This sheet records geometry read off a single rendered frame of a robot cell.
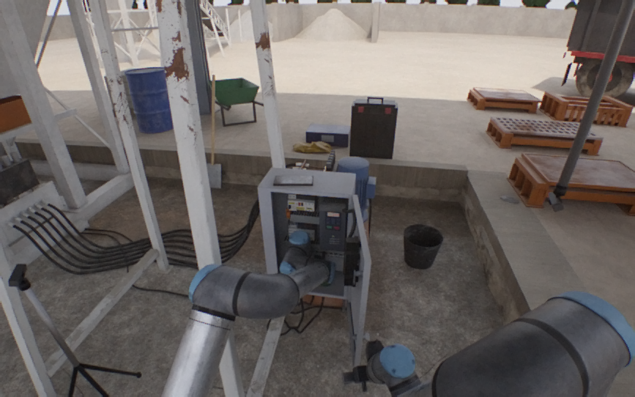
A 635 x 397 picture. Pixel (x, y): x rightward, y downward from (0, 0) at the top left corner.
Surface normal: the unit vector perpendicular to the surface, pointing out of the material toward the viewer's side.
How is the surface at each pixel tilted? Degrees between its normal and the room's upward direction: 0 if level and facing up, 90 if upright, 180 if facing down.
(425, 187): 90
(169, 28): 81
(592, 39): 90
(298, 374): 0
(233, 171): 90
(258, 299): 52
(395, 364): 19
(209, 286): 35
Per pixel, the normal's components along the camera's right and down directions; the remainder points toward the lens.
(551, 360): -0.13, -0.60
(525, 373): -0.39, -0.45
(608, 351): 0.29, -0.29
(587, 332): 0.10, -0.72
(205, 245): -0.18, 0.35
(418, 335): 0.00, -0.86
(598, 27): -0.69, 0.37
